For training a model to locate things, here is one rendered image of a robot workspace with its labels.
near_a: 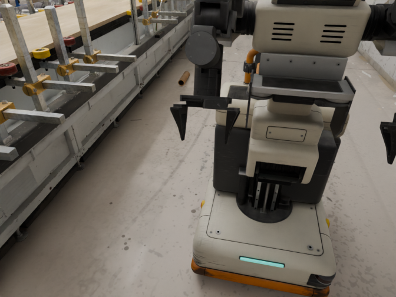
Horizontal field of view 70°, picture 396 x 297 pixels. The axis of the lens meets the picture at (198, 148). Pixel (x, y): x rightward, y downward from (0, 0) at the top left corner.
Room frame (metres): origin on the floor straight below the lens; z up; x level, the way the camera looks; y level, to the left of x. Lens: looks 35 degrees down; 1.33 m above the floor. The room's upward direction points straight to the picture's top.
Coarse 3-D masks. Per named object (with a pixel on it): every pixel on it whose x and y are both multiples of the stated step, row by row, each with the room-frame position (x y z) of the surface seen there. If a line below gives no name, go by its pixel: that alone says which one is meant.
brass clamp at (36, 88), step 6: (42, 78) 1.23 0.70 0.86; (48, 78) 1.26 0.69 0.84; (24, 84) 1.17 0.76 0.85; (30, 84) 1.16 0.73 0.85; (36, 84) 1.17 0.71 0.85; (24, 90) 1.15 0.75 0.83; (30, 90) 1.14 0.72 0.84; (36, 90) 1.15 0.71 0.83; (42, 90) 1.20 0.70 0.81; (30, 96) 1.15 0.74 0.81
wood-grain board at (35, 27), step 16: (96, 0) 3.40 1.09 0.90; (112, 0) 3.40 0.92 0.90; (128, 0) 3.40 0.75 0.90; (32, 16) 2.46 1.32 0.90; (64, 16) 2.46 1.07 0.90; (96, 16) 2.46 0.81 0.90; (112, 16) 2.46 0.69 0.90; (0, 32) 1.91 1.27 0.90; (32, 32) 1.91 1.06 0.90; (48, 32) 1.91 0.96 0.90; (64, 32) 1.91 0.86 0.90; (80, 32) 1.96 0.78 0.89; (0, 48) 1.55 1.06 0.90; (32, 48) 1.55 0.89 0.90; (48, 48) 1.62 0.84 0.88
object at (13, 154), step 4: (0, 148) 0.70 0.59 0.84; (4, 148) 0.70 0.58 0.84; (8, 148) 0.70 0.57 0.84; (12, 148) 0.70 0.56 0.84; (0, 152) 0.68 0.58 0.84; (4, 152) 0.68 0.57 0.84; (8, 152) 0.68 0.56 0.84; (12, 152) 0.69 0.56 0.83; (16, 152) 0.70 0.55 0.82; (0, 156) 0.68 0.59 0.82; (4, 156) 0.68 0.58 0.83; (8, 156) 0.67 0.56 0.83; (12, 156) 0.68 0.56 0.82; (16, 156) 0.69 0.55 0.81; (8, 160) 0.68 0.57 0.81; (12, 160) 0.68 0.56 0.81
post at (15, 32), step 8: (0, 8) 1.17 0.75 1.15; (8, 8) 1.18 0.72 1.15; (8, 16) 1.17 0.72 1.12; (16, 16) 1.20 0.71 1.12; (8, 24) 1.17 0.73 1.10; (16, 24) 1.19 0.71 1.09; (8, 32) 1.17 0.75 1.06; (16, 32) 1.17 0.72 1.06; (16, 40) 1.17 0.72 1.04; (24, 40) 1.20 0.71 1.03; (16, 48) 1.17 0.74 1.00; (24, 48) 1.19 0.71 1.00; (16, 56) 1.18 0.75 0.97; (24, 56) 1.17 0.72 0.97; (24, 64) 1.17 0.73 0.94; (32, 64) 1.20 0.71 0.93; (24, 72) 1.17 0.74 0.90; (32, 72) 1.19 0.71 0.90; (32, 80) 1.17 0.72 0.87; (32, 96) 1.17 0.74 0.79; (40, 96) 1.18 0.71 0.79; (40, 104) 1.17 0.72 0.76
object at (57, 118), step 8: (8, 112) 0.96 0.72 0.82; (16, 112) 0.96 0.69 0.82; (24, 112) 0.96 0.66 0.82; (32, 112) 0.96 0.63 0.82; (40, 112) 0.96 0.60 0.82; (24, 120) 0.95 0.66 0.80; (32, 120) 0.94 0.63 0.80; (40, 120) 0.93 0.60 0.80; (48, 120) 0.93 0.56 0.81; (56, 120) 0.92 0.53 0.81; (64, 120) 0.94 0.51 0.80
